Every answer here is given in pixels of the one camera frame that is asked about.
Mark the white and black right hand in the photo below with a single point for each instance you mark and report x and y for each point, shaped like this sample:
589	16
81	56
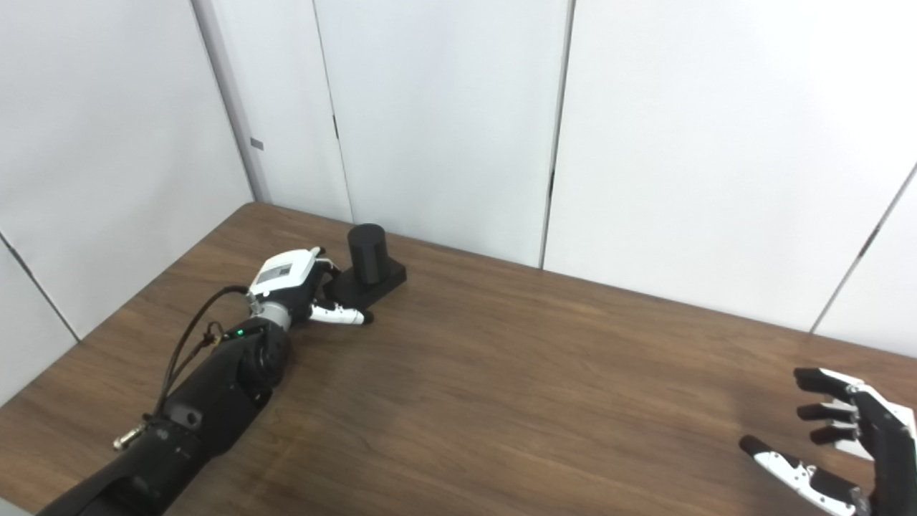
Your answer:
892	444

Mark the white and black left hand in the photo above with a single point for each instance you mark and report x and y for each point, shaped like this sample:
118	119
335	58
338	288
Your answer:
279	271

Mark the white square piece with hole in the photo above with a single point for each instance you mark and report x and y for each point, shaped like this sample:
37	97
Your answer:
851	448

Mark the black peg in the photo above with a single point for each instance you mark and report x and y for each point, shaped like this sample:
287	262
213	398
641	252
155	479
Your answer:
367	251

